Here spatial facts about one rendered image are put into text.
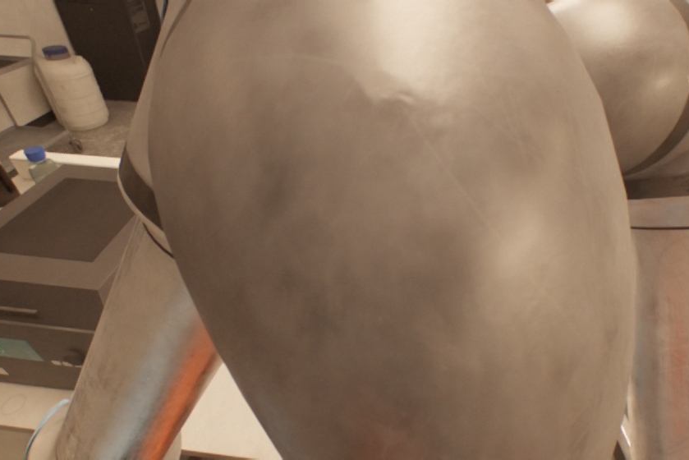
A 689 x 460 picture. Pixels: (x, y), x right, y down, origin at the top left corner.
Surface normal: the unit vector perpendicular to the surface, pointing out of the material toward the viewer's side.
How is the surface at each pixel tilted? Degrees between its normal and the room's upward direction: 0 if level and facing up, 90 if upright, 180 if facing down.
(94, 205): 0
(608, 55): 55
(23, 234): 0
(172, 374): 89
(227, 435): 0
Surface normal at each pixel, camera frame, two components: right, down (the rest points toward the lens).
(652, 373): -0.97, 0.15
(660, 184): -0.77, 0.15
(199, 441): 0.04, -0.77
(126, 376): -0.18, 0.37
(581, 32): -0.42, -0.30
